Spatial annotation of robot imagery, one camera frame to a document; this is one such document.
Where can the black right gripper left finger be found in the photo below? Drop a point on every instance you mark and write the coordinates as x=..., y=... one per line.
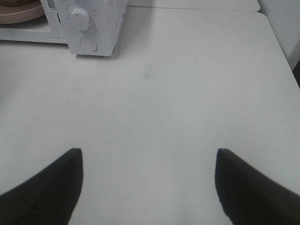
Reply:
x=47, y=198

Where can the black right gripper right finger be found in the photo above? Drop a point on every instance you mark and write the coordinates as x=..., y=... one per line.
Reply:
x=248, y=197

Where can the round white door button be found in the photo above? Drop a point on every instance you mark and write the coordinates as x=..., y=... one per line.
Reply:
x=88, y=44

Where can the pink round plate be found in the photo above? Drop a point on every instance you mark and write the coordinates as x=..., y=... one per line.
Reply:
x=19, y=14

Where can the white microwave oven body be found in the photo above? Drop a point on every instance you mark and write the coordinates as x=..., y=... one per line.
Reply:
x=106, y=17

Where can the lower white timer knob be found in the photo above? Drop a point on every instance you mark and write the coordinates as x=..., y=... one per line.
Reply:
x=80, y=19

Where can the white warning label sticker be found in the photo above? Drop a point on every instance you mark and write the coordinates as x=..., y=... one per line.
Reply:
x=51, y=5

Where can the white adjacent table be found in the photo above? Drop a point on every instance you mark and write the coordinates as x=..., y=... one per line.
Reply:
x=224, y=5

